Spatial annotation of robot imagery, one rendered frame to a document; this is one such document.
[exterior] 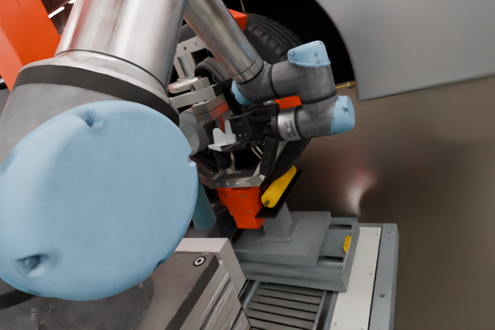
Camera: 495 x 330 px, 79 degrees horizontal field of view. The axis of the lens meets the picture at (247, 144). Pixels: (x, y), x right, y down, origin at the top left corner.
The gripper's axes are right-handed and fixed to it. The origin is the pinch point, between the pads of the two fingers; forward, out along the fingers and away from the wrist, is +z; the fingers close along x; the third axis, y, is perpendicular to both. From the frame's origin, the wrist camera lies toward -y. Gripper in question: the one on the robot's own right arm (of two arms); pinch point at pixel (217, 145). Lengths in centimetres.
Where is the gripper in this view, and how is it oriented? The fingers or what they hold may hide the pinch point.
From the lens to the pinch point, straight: 80.2
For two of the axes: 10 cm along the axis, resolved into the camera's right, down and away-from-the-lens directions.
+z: -8.4, 1.3, 5.3
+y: -3.2, -9.0, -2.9
